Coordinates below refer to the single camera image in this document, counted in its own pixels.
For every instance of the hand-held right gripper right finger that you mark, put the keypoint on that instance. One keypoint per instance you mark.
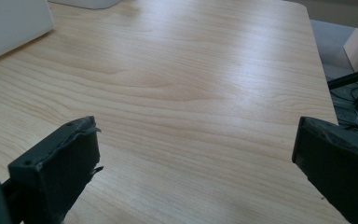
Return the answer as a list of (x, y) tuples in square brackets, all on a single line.
[(338, 161)]

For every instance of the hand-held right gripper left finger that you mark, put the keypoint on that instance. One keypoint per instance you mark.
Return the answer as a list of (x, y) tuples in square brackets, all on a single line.
[(59, 168)]

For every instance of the black metal stand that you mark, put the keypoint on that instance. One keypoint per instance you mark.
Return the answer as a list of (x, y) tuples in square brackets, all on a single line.
[(354, 81)]

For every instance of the white box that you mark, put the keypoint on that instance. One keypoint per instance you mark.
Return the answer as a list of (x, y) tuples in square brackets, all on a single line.
[(9, 25)]

